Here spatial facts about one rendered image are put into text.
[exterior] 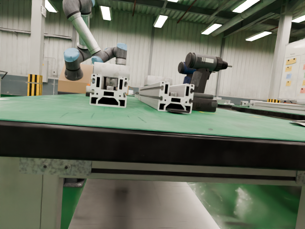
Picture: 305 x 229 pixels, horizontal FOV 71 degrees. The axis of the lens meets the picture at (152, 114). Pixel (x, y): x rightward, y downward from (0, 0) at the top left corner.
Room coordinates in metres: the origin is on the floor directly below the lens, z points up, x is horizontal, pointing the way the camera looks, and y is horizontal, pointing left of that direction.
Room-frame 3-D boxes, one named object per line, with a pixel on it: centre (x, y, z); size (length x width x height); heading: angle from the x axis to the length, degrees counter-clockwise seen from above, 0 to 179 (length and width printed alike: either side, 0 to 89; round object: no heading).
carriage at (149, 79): (1.02, -0.01, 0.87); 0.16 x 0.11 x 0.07; 8
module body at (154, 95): (1.02, -0.01, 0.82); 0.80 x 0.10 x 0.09; 8
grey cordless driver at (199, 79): (0.86, -0.21, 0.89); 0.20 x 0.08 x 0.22; 107
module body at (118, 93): (0.99, 0.18, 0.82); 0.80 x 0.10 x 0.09; 8
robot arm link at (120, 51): (1.59, 0.27, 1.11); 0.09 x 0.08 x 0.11; 54
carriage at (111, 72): (0.74, 0.15, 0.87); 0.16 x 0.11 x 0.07; 8
